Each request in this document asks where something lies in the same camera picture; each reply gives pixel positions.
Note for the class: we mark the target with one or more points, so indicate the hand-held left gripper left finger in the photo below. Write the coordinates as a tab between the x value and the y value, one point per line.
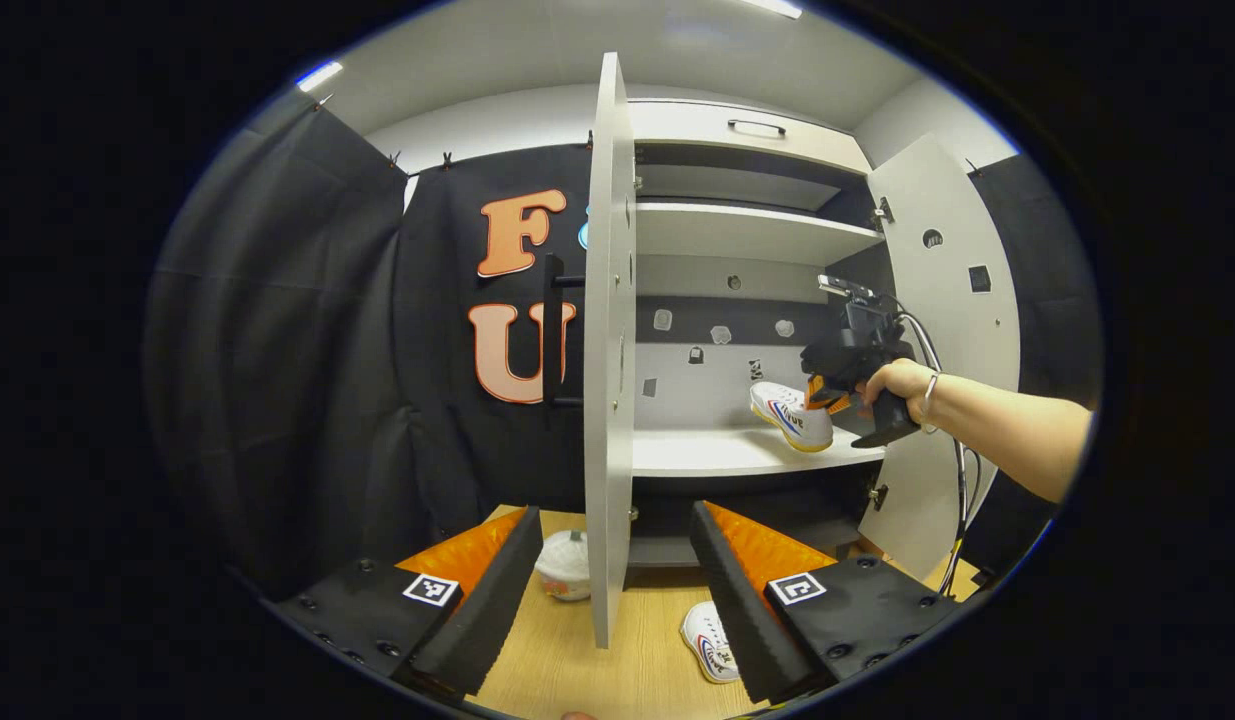
492	600

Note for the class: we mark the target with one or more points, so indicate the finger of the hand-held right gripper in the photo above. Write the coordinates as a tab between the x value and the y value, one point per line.
823	396

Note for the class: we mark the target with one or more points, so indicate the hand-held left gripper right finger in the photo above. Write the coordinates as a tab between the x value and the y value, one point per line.
732	600

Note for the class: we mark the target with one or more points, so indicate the white striped shoe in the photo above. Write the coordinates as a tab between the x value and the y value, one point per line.
709	645
792	415

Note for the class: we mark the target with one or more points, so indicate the white shoe cabinet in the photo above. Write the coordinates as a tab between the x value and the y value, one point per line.
847	280

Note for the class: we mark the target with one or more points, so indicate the white cabinet door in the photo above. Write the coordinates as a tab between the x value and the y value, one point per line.
607	400
952	330

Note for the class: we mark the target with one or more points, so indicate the white cabinet shelf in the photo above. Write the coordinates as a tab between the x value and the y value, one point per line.
717	452
737	232
717	185

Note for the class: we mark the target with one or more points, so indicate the metal door hinge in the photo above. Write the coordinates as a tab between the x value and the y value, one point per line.
883	211

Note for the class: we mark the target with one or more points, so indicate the cream cabinet drawer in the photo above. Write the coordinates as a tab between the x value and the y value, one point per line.
697	125

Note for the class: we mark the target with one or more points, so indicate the white round cup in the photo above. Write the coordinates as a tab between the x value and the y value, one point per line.
564	568

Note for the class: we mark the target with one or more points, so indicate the black backdrop cloth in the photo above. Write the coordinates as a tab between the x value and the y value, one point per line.
327	380
1047	300

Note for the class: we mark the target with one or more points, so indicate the ceiling light panel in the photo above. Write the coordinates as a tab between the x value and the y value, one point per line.
319	76
775	8

